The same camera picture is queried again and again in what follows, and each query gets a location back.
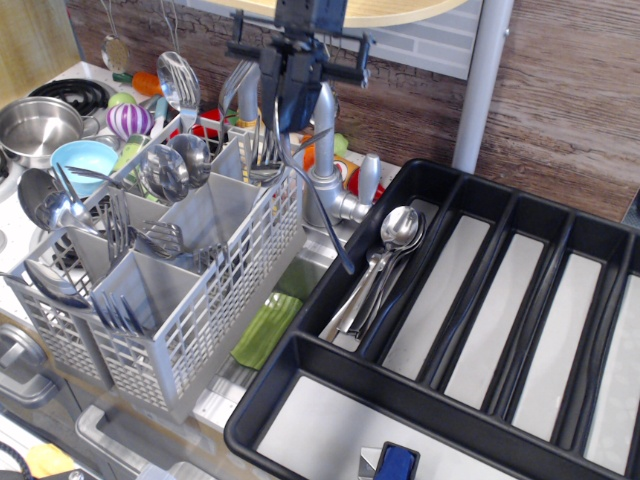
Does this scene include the fork cluster basket right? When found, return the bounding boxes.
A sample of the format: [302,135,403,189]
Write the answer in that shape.
[247,117,284,188]

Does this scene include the steel spoon behind pair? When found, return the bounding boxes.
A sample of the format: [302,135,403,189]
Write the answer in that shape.
[168,133,211,189]

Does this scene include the steel spoon front of pair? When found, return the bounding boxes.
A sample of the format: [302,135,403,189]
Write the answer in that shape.
[139,144,190,204]

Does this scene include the purple striped toy egg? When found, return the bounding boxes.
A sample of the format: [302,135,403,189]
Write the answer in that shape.
[106,103,154,141]

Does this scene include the grey plastic cutlery basket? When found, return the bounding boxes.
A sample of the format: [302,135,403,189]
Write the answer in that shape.
[17,128,305,421]

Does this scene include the black stove burner coil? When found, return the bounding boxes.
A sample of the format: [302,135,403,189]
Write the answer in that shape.
[29,79,110,116]

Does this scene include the tall fork near faucet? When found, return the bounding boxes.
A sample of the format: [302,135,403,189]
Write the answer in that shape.
[216,60,259,154]

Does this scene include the upright fork basket left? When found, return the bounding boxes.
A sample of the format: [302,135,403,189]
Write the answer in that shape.
[105,188,131,267]

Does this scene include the orange toy carrot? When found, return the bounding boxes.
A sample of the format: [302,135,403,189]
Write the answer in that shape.
[112,71,163,97]

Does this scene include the top steel spoon in tray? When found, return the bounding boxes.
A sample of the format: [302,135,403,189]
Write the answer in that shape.
[319,206,420,342]

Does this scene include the black plastic cutlery tray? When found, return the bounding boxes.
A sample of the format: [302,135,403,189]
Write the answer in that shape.
[224,160,639,479]

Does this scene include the wooden shelf board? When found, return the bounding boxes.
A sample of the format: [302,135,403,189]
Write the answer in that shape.
[211,0,466,28]

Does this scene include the large ladle spoon left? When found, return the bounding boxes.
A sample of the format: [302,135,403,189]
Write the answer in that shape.
[17,168,98,234]

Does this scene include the large spoon at basket back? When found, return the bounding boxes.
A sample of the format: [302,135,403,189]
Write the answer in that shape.
[157,51,201,133]

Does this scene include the fork in basket middle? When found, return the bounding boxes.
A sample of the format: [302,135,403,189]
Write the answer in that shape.
[132,221,186,259]

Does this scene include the hanging strainer ladle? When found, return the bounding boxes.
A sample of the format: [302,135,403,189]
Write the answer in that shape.
[100,1,129,74]

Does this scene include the light blue bowl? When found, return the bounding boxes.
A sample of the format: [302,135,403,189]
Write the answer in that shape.
[50,140,118,198]

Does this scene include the steel pot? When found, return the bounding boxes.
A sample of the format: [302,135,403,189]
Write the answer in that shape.
[1,96,100,170]

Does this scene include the spoon at basket left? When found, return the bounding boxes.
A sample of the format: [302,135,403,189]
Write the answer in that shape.
[1,259,92,310]

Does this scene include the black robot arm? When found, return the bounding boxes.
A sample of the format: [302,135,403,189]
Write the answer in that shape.
[227,1,373,133]

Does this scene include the blue sponge block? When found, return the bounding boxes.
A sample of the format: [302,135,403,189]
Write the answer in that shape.
[358,441,420,480]

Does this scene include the silver faucet handle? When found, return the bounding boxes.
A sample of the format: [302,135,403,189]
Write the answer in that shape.
[358,153,382,206]

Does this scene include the small steel spoon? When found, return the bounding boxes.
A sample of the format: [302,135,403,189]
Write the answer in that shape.
[271,97,357,276]

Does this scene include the grey metal post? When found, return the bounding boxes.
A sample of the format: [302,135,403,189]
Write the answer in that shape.
[452,0,515,174]

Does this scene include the forks at basket front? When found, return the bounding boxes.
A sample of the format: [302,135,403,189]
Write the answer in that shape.
[90,292,152,337]

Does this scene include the silver toy faucet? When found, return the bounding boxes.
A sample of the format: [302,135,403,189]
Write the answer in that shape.
[234,66,373,226]

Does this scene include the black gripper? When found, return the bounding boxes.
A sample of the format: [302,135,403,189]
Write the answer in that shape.
[227,9,374,133]

